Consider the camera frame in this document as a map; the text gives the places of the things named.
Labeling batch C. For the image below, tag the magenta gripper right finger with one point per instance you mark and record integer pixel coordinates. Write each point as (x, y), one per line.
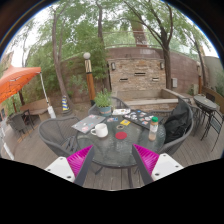
(153, 166)

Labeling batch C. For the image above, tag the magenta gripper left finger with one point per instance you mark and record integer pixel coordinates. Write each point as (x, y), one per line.
(75, 167)

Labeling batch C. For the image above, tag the grey wicker chair right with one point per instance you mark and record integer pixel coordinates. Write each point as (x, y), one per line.
(171, 147)

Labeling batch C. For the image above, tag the grey wicker chair left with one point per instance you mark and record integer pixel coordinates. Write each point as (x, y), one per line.
(59, 135)

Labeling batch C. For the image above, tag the bottle with green cap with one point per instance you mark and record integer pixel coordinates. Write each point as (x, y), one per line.
(153, 128)

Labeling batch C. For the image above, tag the round glass patio table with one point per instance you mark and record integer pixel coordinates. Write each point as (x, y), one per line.
(110, 152)

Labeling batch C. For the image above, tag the grey laptop with stickers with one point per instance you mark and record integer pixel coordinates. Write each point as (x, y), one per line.
(86, 124)

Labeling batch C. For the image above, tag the red round coaster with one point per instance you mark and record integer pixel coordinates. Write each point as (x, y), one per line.
(121, 135)

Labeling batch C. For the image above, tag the white ceramic mug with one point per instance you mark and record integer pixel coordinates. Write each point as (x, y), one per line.
(100, 130)

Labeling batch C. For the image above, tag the black jacket on chair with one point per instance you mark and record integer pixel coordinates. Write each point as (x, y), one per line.
(178, 122)

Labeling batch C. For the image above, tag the black laptop with stickers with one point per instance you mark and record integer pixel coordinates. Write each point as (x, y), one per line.
(139, 117)

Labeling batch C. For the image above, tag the striped blue yellow bollard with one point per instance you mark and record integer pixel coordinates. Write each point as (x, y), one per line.
(65, 105)

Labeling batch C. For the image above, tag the wooden bench left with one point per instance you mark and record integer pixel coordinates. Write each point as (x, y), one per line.
(39, 107)

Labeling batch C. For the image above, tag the potted green plant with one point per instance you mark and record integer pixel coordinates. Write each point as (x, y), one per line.
(104, 102)

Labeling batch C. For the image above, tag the grey chair far left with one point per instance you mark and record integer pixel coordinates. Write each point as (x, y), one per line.
(19, 121)

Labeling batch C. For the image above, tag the round side table right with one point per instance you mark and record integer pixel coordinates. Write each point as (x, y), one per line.
(209, 108)

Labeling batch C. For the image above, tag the orange patio umbrella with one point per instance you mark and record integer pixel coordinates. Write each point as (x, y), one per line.
(14, 78)

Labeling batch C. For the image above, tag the lamp post with globe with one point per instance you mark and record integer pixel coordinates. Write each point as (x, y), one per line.
(89, 76)

